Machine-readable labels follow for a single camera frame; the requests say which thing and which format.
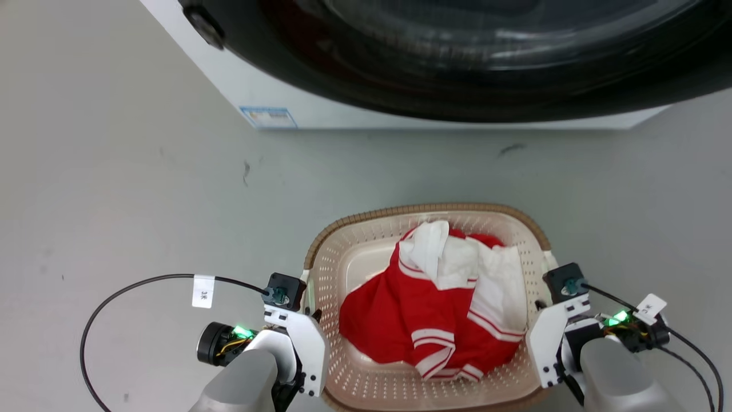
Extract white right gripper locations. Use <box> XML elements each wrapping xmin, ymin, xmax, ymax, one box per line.
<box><xmin>525</xmin><ymin>293</ymin><xmax>593</xmax><ymax>390</ymax></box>

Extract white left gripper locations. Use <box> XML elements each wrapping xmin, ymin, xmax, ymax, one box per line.
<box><xmin>263</xmin><ymin>304</ymin><xmax>330</xmax><ymax>398</ymax></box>

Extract beige perforated plastic laundry basket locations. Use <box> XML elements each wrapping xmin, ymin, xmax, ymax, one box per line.
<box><xmin>303</xmin><ymin>203</ymin><xmax>558</xmax><ymax>412</ymax></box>

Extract red and white garment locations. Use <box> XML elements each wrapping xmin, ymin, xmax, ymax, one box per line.
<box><xmin>339</xmin><ymin>220</ymin><xmax>528</xmax><ymax>383</ymax></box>

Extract blue white energy label sticker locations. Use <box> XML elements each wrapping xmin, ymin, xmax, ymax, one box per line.
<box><xmin>239</xmin><ymin>106</ymin><xmax>299</xmax><ymax>129</ymax></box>

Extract white washing machine body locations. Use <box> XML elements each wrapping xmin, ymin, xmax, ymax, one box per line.
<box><xmin>139</xmin><ymin>0</ymin><xmax>671</xmax><ymax>131</ymax></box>

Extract black round washing machine door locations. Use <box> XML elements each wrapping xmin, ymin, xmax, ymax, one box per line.
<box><xmin>178</xmin><ymin>0</ymin><xmax>732</xmax><ymax>123</ymax></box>

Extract black door hinge knob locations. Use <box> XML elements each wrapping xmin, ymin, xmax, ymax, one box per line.
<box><xmin>182</xmin><ymin>5</ymin><xmax>226</xmax><ymax>51</ymax></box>

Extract white right cable tag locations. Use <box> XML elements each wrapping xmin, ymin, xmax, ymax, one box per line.
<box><xmin>633</xmin><ymin>294</ymin><xmax>669</xmax><ymax>326</ymax></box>

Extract white cable tag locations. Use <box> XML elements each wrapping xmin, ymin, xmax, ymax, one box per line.
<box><xmin>191</xmin><ymin>274</ymin><xmax>216</xmax><ymax>310</ymax></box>
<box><xmin>633</xmin><ymin>294</ymin><xmax>669</xmax><ymax>326</ymax></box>

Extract white left cable tag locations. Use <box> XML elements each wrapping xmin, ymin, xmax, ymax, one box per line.
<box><xmin>191</xmin><ymin>274</ymin><xmax>216</xmax><ymax>310</ymax></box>

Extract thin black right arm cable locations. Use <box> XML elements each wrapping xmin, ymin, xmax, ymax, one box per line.
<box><xmin>655</xmin><ymin>344</ymin><xmax>718</xmax><ymax>412</ymax></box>

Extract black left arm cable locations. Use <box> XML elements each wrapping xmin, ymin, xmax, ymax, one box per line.
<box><xmin>79</xmin><ymin>274</ymin><xmax>272</xmax><ymax>412</ymax></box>

